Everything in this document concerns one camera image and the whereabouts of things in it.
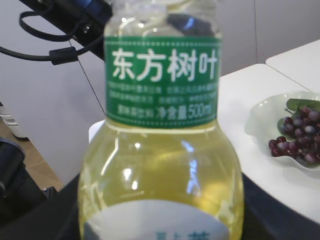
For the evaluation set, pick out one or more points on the pale green wavy plate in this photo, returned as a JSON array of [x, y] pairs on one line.
[[262, 123]]

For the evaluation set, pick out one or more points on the purple artificial grape bunch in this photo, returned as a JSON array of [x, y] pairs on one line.
[[300, 133]]

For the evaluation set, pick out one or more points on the yellow tea bottle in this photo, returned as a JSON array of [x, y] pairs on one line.
[[160, 167]]

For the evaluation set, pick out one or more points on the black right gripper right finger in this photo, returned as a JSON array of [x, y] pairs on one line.
[[265, 218]]

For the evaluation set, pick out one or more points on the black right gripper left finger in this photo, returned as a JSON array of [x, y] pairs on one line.
[[55, 219]]

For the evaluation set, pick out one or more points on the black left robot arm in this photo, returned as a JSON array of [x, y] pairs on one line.
[[81, 20]]

